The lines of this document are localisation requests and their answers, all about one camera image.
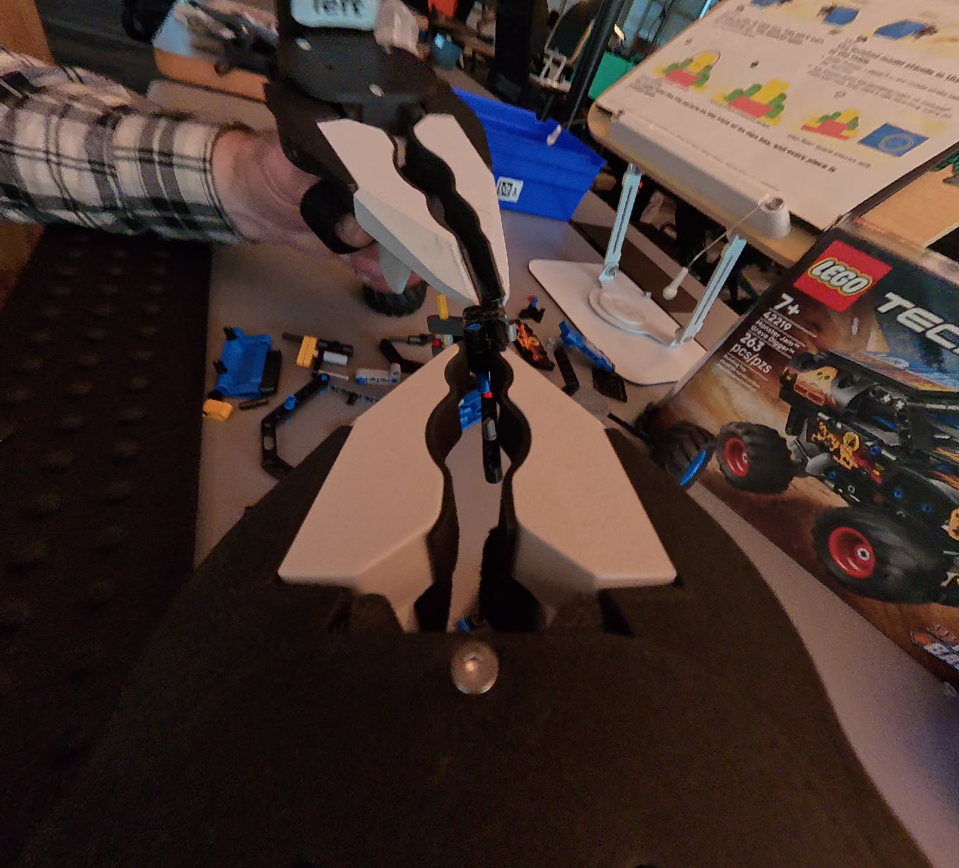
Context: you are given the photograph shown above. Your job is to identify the black angled toy beam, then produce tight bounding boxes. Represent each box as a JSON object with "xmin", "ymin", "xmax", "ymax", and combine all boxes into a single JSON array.
[{"xmin": 260, "ymin": 374, "xmax": 331, "ymax": 476}]

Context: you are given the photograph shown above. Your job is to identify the black orange flame toy panel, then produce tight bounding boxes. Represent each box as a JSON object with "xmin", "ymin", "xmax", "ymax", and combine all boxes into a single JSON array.
[{"xmin": 514, "ymin": 322, "xmax": 555, "ymax": 372}]

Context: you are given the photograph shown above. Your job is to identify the black metal pole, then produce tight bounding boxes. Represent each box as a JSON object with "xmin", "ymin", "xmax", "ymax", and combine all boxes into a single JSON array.
[{"xmin": 562, "ymin": 0, "xmax": 660, "ymax": 120}]

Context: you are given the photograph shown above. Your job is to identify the white document stand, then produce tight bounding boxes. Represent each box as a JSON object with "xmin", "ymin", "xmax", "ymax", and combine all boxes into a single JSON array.
[{"xmin": 528, "ymin": 0, "xmax": 959, "ymax": 387}]

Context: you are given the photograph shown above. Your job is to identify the person's left forearm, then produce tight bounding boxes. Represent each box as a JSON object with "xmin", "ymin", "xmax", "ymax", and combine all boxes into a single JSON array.
[{"xmin": 0, "ymin": 52, "xmax": 248, "ymax": 243}]

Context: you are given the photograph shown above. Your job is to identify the printed instruction sheet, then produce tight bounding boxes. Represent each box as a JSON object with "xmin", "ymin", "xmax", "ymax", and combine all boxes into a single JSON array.
[{"xmin": 592, "ymin": 0, "xmax": 959, "ymax": 232}]

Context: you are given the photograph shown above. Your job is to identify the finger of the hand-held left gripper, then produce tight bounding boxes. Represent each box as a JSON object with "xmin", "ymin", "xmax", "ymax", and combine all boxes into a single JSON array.
[
  {"xmin": 414, "ymin": 112, "xmax": 512, "ymax": 304},
  {"xmin": 318, "ymin": 119, "xmax": 483, "ymax": 300}
]

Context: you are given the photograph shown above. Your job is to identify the blue plastic storage bin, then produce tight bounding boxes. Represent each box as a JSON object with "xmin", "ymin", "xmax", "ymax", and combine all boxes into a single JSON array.
[{"xmin": 450, "ymin": 89, "xmax": 608, "ymax": 222}]

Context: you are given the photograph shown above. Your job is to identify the light grey desk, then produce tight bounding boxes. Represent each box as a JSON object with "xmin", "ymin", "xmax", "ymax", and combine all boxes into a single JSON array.
[{"xmin": 188, "ymin": 82, "xmax": 959, "ymax": 868}]

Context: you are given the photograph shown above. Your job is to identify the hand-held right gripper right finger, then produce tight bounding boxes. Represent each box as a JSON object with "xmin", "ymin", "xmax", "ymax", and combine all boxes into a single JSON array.
[{"xmin": 502, "ymin": 352, "xmax": 678, "ymax": 626}]

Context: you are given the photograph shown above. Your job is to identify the black toy wheel red rim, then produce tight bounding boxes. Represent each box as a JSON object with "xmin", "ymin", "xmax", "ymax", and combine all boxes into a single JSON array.
[{"xmin": 363, "ymin": 284, "xmax": 428, "ymax": 318}]

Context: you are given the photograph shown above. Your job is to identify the monster truck toy set box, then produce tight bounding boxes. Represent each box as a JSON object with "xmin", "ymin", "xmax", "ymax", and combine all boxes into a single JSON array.
[{"xmin": 660, "ymin": 221, "xmax": 959, "ymax": 689}]

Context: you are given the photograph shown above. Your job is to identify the blue toy bracket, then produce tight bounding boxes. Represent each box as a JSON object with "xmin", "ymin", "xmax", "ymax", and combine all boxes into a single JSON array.
[{"xmin": 559, "ymin": 322, "xmax": 615, "ymax": 375}]

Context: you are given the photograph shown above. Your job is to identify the person's left hand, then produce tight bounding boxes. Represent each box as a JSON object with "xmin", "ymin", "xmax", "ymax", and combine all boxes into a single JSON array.
[{"xmin": 210, "ymin": 124, "xmax": 383, "ymax": 292}]

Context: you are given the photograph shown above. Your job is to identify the blue toy panel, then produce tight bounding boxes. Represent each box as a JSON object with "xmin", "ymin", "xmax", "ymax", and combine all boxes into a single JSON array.
[{"xmin": 215, "ymin": 329, "xmax": 278, "ymax": 405}]

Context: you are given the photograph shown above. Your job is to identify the black toy wheel blue rim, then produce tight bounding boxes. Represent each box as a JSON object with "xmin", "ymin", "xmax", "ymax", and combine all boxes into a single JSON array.
[{"xmin": 645, "ymin": 412, "xmax": 717, "ymax": 487}]

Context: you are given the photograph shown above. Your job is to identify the yellow black toy assembly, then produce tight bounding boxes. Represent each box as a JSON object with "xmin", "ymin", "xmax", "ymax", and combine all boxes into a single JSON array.
[{"xmin": 285, "ymin": 334, "xmax": 353, "ymax": 367}]

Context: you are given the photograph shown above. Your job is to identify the black toy truck chassis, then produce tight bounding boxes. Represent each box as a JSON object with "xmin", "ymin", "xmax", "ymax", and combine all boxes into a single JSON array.
[{"xmin": 458, "ymin": 302, "xmax": 518, "ymax": 487}]

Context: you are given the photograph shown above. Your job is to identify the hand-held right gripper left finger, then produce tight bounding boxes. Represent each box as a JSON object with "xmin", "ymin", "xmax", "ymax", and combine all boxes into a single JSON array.
[{"xmin": 279, "ymin": 347, "xmax": 463, "ymax": 626}]

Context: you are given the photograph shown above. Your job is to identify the black studded mat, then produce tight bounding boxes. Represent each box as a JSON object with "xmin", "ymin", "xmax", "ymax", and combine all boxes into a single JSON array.
[{"xmin": 0, "ymin": 232, "xmax": 211, "ymax": 868}]

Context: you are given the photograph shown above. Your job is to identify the wooden table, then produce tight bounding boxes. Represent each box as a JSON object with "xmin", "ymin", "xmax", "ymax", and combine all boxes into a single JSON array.
[{"xmin": 150, "ymin": 0, "xmax": 286, "ymax": 97}]

